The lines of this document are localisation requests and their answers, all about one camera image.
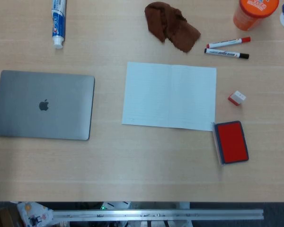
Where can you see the crumpled brown cloth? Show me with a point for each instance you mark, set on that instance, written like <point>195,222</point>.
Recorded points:
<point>170,26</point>

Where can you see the aluminium profile rail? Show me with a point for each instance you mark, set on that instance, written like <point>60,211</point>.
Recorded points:
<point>156,215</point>

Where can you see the white device under table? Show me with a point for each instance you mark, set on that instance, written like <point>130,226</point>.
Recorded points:
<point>113,205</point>

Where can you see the grey closed laptop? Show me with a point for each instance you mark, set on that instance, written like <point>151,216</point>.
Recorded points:
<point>42,106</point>

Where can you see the red capped whiteboard marker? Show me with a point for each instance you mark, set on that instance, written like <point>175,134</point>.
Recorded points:
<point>227,42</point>

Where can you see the small red white stamp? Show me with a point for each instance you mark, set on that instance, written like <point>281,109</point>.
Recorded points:
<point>237,97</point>

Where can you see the orange plastic canister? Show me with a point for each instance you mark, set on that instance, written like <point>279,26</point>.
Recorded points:
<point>248,16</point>

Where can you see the blue white toothpaste tube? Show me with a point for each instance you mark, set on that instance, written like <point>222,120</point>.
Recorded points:
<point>58,21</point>

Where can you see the brown cardboard box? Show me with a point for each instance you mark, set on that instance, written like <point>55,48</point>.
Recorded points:
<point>2,217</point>

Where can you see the white printed bag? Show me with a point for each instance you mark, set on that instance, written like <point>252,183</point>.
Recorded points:
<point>33,212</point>

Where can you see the open lined notebook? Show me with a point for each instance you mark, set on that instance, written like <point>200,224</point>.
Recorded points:
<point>168,94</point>

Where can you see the red ink pad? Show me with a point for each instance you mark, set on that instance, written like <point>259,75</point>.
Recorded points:
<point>232,142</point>

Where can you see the black capped whiteboard marker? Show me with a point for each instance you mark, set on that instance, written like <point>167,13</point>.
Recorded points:
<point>224,53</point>

